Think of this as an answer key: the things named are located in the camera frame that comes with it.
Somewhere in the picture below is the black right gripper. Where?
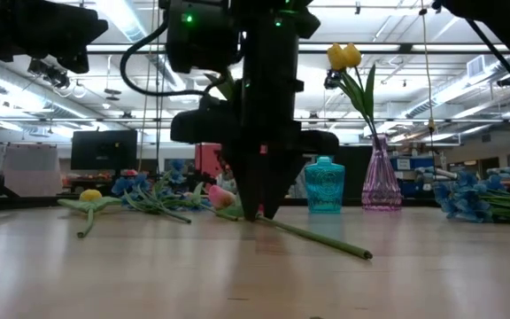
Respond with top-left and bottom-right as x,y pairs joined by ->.
170,82 -> 340,221

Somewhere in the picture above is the pink artificial tulip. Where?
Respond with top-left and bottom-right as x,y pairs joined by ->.
201,183 -> 374,261

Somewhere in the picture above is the blue artificial flower bunch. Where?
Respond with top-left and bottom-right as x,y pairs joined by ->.
431,170 -> 510,227
111,158 -> 210,224

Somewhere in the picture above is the yellow artificial tulip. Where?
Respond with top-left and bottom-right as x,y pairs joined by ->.
57,188 -> 123,239
326,43 -> 374,138
342,42 -> 378,138

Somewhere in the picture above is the red glass vase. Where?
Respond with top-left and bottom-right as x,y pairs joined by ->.
194,142 -> 228,179

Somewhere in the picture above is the teal glass vase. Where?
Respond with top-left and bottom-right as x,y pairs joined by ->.
304,155 -> 346,214

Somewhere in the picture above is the purple glass vase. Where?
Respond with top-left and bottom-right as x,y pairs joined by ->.
360,134 -> 403,211

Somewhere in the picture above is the blue storage bin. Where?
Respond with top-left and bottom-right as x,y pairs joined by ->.
390,154 -> 436,198

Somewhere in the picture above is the black monitor screen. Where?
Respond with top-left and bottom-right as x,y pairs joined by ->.
70,128 -> 138,171

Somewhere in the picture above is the pale pink board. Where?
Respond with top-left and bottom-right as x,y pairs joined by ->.
2,144 -> 64,198

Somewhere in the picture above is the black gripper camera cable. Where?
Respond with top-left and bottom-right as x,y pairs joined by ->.
120,12 -> 207,97

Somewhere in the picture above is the hanging cord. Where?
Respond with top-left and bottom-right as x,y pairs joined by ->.
419,0 -> 437,134

